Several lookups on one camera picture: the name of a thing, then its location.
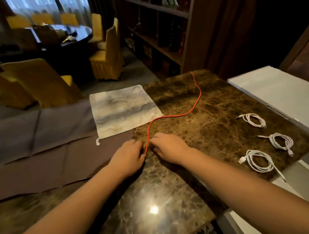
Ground person's right hand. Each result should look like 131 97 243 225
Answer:
149 132 194 167

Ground person's left hand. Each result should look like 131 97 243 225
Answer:
106 139 147 180

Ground red cable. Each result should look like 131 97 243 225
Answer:
144 71 202 155

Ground person's left forearm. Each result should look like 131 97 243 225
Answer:
24 166 121 234

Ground person's right forearm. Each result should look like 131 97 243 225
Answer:
183 148 309 234

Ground grey folded cloth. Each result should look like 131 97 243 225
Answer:
0 98 136 201

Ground yellow covered chair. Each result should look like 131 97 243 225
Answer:
89 25 124 80
60 13 79 26
0 72 37 110
88 13 104 43
31 13 54 25
6 15 32 29
1 58 83 108

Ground dark wooden bookshelf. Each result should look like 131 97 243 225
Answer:
122 0 195 76

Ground row of dark books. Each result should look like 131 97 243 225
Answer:
158 18 187 52

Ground brown curtain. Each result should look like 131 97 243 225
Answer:
186 0 257 79

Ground round dark dining table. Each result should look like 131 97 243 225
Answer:
0 24 93 75

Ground brown bag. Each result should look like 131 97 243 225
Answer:
32 24 62 46

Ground wooden door panel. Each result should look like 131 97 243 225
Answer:
279 31 309 82

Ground sheer window curtain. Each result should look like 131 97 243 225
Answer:
4 0 92 24

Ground marbled grey drawstring pouch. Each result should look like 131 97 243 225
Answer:
89 85 165 146

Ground coiled white cable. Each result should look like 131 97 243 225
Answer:
238 150 287 182
256 133 294 157
236 113 267 128

